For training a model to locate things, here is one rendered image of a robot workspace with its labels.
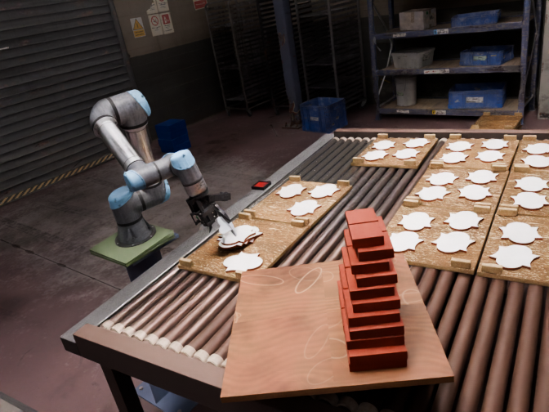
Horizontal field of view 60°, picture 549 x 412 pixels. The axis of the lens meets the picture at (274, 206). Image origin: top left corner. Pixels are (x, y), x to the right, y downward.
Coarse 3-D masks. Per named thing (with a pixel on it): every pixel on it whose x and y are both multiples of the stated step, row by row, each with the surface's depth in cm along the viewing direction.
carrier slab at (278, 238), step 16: (240, 224) 203; (256, 224) 200; (272, 224) 198; (288, 224) 195; (256, 240) 187; (272, 240) 185; (288, 240) 183; (192, 256) 184; (208, 256) 182; (224, 256) 180; (272, 256) 174; (208, 272) 171; (224, 272) 169
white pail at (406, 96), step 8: (400, 80) 615; (408, 80) 612; (416, 80) 619; (400, 88) 621; (408, 88) 617; (416, 88) 624; (400, 96) 626; (408, 96) 622; (416, 96) 629; (400, 104) 631; (408, 104) 626
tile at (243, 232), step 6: (234, 228) 191; (240, 228) 190; (246, 228) 189; (228, 234) 187; (240, 234) 186; (246, 234) 185; (252, 234) 185; (222, 240) 183; (228, 240) 182; (234, 240) 181; (240, 240) 181
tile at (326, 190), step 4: (328, 184) 224; (332, 184) 224; (316, 188) 222; (320, 188) 221; (324, 188) 221; (328, 188) 220; (332, 188) 219; (336, 188) 219; (308, 192) 220; (312, 192) 219; (316, 192) 218; (320, 192) 217; (324, 192) 216; (328, 192) 216; (332, 192) 215; (312, 196) 215; (316, 196) 214; (320, 196) 213; (324, 196) 213; (328, 196) 213
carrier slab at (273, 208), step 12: (276, 192) 228; (336, 192) 217; (264, 204) 217; (276, 204) 215; (288, 204) 213; (324, 204) 207; (264, 216) 206; (276, 216) 204; (288, 216) 202; (312, 216) 199
